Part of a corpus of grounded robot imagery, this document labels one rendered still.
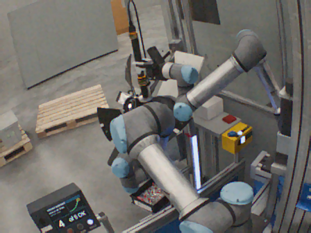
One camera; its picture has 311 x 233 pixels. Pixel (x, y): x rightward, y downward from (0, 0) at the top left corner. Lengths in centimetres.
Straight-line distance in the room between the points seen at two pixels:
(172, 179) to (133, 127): 21
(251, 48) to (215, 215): 63
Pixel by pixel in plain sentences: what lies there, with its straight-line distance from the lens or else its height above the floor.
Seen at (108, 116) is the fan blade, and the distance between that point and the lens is 189.
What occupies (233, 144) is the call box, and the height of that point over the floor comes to 105.
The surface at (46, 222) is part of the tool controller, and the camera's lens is 115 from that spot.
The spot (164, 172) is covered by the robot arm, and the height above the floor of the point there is 135.
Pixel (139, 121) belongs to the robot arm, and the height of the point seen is 146.
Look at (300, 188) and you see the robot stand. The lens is 103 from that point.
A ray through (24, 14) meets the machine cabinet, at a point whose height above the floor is 184.
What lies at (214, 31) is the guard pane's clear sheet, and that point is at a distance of 210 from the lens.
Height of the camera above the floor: 194
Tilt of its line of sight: 28 degrees down
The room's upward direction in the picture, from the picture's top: 11 degrees counter-clockwise
